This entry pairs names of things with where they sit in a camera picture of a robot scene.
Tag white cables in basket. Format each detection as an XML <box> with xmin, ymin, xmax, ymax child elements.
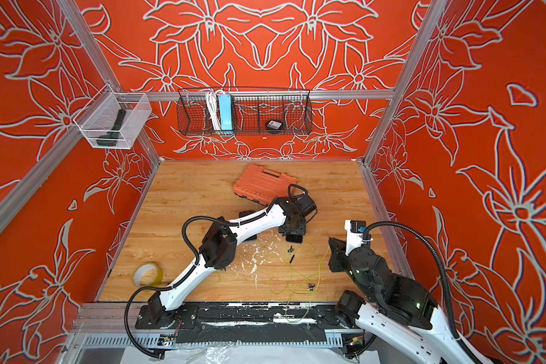
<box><xmin>205</xmin><ymin>90</ymin><xmax>221</xmax><ymax>133</ymax></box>

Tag black wire basket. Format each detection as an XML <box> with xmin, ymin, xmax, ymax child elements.
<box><xmin>176</xmin><ymin>86</ymin><xmax>313</xmax><ymax>137</ymax></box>

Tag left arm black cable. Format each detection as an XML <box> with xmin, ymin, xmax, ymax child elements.
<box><xmin>123</xmin><ymin>184</ymin><xmax>310</xmax><ymax>360</ymax></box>

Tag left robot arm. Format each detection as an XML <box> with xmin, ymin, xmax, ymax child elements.
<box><xmin>136</xmin><ymin>194</ymin><xmax>318</xmax><ymax>329</ymax></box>

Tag yellow tape roll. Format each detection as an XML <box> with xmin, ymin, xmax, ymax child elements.
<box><xmin>132</xmin><ymin>262</ymin><xmax>164</xmax><ymax>288</ymax></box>

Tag yellow earphones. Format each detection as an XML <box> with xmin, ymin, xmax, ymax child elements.
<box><xmin>268</xmin><ymin>243</ymin><xmax>330</xmax><ymax>325</ymax></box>

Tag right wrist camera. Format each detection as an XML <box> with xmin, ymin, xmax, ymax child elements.
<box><xmin>344</xmin><ymin>220</ymin><xmax>366</xmax><ymax>256</ymax></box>

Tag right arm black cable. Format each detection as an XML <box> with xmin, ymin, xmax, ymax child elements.
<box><xmin>362</xmin><ymin>221</ymin><xmax>483</xmax><ymax>364</ymax></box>

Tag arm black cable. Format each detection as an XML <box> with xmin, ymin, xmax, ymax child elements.
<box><xmin>362</xmin><ymin>221</ymin><xmax>483</xmax><ymax>364</ymax></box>
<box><xmin>123</xmin><ymin>184</ymin><xmax>310</xmax><ymax>360</ymax></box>

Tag blue box in basket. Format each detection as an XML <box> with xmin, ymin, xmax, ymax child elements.
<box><xmin>218</xmin><ymin>93</ymin><xmax>233</xmax><ymax>133</ymax></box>

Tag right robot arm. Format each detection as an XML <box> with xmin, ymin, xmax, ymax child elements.
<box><xmin>329</xmin><ymin>238</ymin><xmax>491</xmax><ymax>363</ymax></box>

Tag orange tool case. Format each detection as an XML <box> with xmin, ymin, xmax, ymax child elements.
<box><xmin>233</xmin><ymin>164</ymin><xmax>297</xmax><ymax>205</ymax></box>

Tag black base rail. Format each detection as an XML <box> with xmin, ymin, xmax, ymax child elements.
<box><xmin>134</xmin><ymin>302</ymin><xmax>364</xmax><ymax>348</ymax></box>

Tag clear plastic bin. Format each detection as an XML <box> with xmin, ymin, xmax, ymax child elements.
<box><xmin>73</xmin><ymin>84</ymin><xmax>152</xmax><ymax>150</ymax></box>

